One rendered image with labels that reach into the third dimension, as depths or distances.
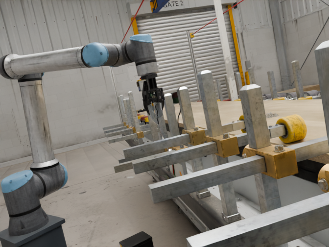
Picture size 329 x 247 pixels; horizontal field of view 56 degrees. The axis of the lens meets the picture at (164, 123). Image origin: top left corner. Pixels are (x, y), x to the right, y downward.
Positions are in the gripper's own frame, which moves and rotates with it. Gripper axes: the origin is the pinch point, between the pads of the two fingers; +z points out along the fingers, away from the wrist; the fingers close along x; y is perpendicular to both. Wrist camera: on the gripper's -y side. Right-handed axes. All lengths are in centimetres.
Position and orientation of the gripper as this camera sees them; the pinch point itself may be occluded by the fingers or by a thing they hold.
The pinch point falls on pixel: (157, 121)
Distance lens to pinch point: 134.9
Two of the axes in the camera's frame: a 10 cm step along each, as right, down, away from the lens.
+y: 2.3, 0.6, -9.7
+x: 9.5, -2.2, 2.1
